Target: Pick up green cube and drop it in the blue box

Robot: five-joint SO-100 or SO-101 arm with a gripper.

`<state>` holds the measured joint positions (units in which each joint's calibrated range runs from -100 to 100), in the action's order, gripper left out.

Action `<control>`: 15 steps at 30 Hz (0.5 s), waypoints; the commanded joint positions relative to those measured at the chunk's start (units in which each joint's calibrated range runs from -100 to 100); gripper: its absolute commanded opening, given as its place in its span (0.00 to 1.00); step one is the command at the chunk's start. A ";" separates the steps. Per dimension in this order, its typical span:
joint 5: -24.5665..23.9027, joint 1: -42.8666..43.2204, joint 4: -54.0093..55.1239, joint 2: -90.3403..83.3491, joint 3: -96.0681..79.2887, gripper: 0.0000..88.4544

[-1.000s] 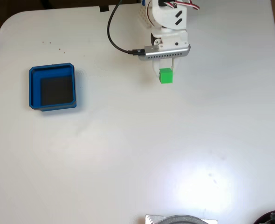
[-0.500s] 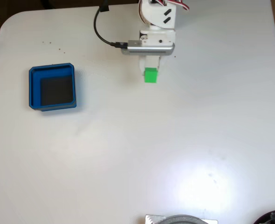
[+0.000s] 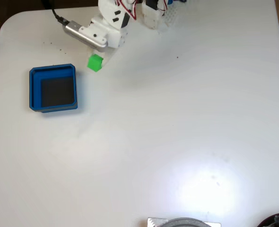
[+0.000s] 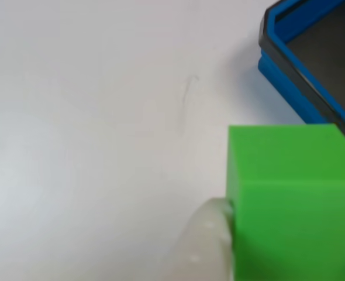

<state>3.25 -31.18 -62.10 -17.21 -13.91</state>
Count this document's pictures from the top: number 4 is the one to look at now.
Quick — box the green cube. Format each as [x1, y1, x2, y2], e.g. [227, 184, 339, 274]
[225, 123, 345, 281]

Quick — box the blue box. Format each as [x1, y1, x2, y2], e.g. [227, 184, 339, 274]
[257, 0, 345, 152]

